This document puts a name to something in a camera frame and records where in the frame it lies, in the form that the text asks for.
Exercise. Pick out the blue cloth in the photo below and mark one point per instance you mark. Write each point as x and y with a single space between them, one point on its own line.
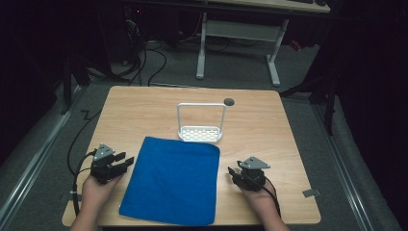
173 183

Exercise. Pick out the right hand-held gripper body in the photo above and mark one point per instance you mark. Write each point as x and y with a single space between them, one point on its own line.
253 174

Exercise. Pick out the grey tape piece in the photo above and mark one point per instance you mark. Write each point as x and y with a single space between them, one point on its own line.
311 192

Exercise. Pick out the black computer tower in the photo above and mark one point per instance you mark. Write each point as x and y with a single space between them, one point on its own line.
123 32

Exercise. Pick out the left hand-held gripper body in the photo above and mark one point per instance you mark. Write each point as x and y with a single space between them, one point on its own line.
103 166

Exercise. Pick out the dark round table grommet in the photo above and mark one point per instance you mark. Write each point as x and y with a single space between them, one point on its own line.
229 102

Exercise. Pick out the white-legged wooden desk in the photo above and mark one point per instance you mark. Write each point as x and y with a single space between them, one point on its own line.
243 30

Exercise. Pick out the metal floor rail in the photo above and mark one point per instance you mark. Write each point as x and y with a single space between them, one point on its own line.
35 154
344 166

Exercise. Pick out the person's left hand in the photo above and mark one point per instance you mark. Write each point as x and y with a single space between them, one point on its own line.
96 191

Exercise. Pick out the person's right hand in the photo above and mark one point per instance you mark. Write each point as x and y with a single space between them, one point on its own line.
261 200

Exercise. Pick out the black metal stand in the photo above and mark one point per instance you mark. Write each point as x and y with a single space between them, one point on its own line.
69 83
324 96

